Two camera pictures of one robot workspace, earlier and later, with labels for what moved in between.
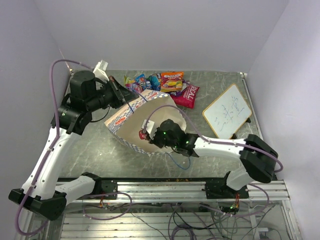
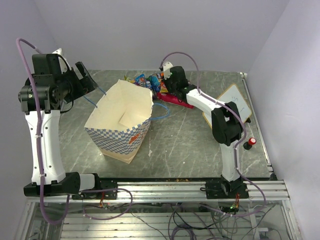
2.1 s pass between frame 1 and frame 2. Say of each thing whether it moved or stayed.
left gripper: moved
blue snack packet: stayed
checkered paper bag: moved
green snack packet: stayed
